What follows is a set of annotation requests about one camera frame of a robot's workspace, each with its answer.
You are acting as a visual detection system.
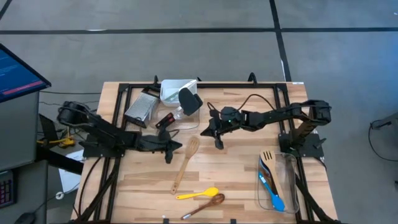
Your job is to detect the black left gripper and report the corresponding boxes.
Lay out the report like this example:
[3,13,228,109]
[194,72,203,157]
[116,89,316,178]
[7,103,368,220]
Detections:
[154,126,183,165]

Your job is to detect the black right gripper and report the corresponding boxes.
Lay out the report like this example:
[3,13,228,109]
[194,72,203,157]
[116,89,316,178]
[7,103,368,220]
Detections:
[200,109,228,150]

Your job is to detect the light wooden spatula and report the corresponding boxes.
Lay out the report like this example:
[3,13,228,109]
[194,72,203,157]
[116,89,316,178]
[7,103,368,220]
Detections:
[170,136,201,195]

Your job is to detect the black rectangular-head turner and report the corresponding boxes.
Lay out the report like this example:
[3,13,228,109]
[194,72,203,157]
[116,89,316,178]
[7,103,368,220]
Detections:
[155,94,204,129]

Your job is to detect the black round-head turner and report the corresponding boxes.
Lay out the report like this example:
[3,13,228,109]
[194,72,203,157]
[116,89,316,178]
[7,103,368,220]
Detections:
[155,87,201,129]

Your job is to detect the silver serrated steel knife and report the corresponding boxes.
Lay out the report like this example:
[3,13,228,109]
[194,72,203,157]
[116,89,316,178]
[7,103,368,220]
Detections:
[164,92,181,103]

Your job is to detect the pale green handled knife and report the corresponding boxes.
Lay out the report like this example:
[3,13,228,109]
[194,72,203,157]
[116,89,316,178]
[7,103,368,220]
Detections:
[167,80,198,102]

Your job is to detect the yellow silicone spoon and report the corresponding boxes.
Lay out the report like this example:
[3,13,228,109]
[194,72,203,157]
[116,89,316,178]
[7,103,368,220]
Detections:
[175,185,220,203]

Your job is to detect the large blue silicone spoon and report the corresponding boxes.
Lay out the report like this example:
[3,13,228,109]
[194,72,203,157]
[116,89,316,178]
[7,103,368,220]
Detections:
[258,156,267,184]

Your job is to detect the wooden slotted spatula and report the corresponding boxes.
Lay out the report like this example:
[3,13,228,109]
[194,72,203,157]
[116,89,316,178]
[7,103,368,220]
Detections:
[260,150,285,202]

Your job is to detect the dark wooden spoon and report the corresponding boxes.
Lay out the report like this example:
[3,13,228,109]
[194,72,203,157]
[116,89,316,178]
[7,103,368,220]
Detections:
[180,193,226,221]

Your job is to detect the black slotted spoon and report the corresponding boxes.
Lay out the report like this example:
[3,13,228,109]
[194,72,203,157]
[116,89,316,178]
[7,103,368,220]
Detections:
[261,158,282,200]

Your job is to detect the small blue silicone spoon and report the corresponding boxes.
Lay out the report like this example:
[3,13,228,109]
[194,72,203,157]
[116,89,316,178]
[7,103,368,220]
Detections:
[257,172,286,213]

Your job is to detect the clear plastic container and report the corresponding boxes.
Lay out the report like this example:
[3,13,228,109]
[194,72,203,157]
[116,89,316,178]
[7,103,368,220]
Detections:
[256,151,300,215]
[149,98,201,134]

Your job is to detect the metal box grater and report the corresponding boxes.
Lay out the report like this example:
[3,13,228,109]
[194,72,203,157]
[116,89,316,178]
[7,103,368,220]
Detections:
[124,92,161,129]

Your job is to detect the white plastic bin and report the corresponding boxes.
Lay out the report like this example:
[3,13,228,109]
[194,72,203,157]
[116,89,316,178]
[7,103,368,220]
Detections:
[159,79,198,108]

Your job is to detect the white paper sheet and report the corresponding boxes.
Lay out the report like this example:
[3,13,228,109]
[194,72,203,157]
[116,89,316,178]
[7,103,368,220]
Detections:
[58,150,85,194]

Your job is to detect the grey desk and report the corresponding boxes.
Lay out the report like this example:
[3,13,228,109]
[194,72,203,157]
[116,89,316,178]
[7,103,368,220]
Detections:
[0,91,50,224]

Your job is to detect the black computer mouse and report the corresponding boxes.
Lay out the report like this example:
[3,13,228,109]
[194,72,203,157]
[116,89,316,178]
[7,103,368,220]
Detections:
[14,212,35,224]

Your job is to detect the blue-screen monitor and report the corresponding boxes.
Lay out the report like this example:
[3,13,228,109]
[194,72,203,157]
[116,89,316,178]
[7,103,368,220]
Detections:
[0,43,52,103]

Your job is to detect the grey stand leg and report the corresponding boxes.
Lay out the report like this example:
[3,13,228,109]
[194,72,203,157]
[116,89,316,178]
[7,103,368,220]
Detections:
[369,111,398,131]

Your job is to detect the black keyboard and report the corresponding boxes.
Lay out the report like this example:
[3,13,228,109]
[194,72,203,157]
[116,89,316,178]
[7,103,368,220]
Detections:
[0,169,18,209]

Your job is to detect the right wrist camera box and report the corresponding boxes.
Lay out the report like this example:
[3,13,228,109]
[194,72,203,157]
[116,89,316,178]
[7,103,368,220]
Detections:
[220,106,243,128]

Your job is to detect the black metal table frame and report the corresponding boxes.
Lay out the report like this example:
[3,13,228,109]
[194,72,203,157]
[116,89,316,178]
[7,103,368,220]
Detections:
[71,73,340,224]

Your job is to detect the thin black floor cable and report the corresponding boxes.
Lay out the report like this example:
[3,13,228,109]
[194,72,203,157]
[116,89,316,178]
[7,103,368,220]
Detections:
[368,119,398,162]

